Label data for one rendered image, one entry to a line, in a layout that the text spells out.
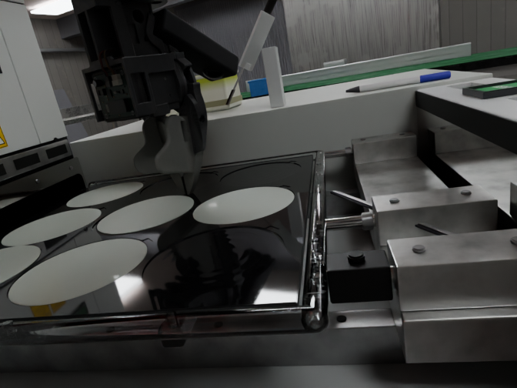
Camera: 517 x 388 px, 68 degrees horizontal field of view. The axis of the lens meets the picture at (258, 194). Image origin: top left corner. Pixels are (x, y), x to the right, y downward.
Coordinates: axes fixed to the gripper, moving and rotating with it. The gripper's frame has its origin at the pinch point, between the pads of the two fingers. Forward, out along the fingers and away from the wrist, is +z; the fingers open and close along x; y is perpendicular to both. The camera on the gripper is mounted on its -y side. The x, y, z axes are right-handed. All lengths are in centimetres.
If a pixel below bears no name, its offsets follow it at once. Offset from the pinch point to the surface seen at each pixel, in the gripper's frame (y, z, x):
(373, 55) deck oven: -418, -7, -135
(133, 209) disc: 6.3, 1.2, -3.0
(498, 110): -4.8, -4.7, 30.0
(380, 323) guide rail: 8.5, 6.3, 25.0
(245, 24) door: -648, -110, -482
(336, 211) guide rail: -14.2, 8.7, 10.7
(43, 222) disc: 12.0, 1.3, -12.6
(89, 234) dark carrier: 12.5, 1.2, -1.5
